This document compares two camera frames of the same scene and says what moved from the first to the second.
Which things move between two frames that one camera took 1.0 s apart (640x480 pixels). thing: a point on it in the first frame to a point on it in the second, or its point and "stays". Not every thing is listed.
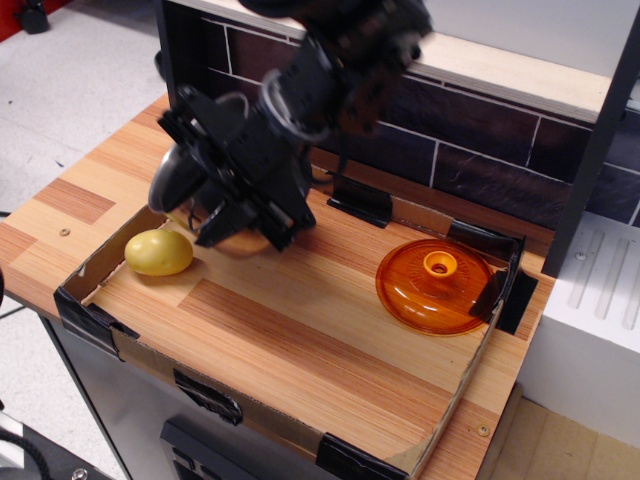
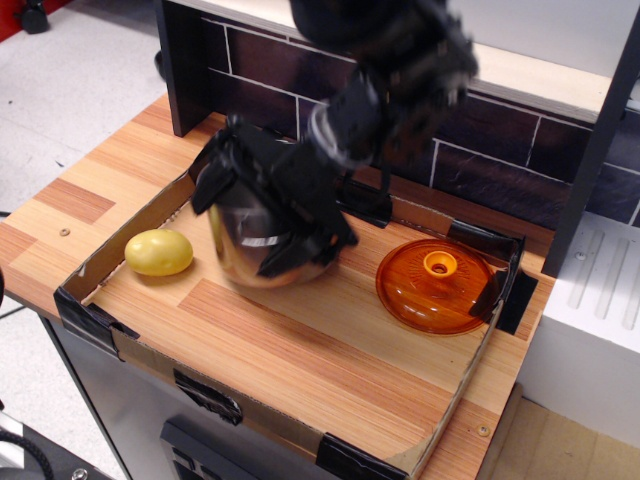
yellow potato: [158, 252] stays
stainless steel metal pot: [175, 183] to [245, 234]
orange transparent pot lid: [431, 287] stays
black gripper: [251, 155] to [302, 177]
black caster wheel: [34, 17] stays
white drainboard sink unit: [586, 355] stays
